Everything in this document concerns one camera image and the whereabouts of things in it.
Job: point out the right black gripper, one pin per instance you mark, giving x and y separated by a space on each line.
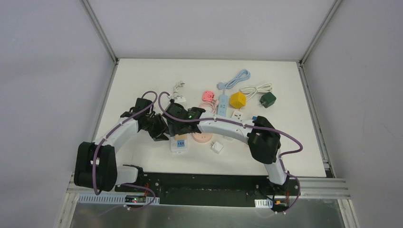
173 112

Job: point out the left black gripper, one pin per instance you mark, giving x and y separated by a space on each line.
158 126

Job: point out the long white power strip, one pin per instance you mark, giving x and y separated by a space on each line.
178 147

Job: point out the small white power strip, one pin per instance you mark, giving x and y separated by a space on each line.
237 115

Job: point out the yellow cube plug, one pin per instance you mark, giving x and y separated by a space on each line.
238 100

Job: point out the dark green cube plug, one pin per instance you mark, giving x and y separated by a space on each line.
267 99

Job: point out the beige cube plug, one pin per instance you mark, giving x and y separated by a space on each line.
180 137

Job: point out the pink plug adapter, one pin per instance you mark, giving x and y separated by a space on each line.
208 96

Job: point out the small white cube adapter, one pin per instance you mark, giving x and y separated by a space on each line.
217 147

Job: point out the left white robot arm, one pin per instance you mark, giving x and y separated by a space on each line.
96 165

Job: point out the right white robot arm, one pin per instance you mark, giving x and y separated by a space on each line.
263 144

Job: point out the round pink socket base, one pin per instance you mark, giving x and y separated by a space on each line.
202 137

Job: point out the light blue power strip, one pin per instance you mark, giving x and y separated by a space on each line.
223 105

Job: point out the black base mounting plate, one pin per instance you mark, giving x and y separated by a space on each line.
217 198

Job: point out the aluminium frame rail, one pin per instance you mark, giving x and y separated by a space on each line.
321 188

